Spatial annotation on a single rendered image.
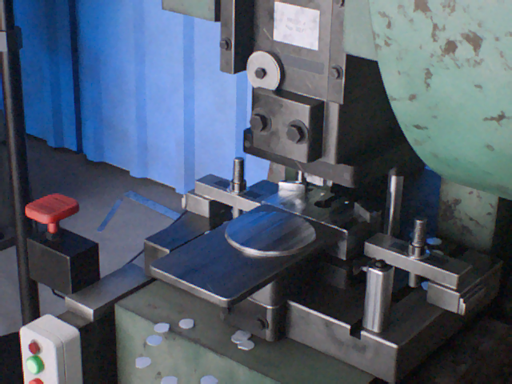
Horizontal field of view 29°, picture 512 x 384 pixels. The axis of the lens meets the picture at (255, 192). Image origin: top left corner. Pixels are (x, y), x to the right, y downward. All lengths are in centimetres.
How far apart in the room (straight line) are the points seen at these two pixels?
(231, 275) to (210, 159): 192
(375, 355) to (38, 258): 54
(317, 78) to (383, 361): 37
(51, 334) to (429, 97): 75
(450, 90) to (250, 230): 56
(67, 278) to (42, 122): 227
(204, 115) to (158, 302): 172
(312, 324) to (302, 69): 34
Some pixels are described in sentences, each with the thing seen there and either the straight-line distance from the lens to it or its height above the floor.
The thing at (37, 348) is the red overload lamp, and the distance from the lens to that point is 147.
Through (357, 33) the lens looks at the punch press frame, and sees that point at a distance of 121.
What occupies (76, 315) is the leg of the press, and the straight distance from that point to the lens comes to 152.
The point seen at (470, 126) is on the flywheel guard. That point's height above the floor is 109.
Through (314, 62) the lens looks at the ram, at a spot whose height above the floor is 102.
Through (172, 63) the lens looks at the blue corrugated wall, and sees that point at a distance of 319.
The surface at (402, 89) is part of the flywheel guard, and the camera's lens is 92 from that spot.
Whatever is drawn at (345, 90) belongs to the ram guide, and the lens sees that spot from 125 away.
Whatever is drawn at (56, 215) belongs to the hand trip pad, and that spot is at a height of 76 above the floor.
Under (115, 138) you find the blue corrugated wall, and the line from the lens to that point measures 348.
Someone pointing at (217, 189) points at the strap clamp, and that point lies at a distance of 158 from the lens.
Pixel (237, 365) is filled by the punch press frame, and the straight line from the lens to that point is 136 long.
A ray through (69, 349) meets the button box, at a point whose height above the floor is 61.
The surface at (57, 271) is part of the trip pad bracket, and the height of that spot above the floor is 67.
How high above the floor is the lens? 141
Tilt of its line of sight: 25 degrees down
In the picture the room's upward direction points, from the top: 1 degrees clockwise
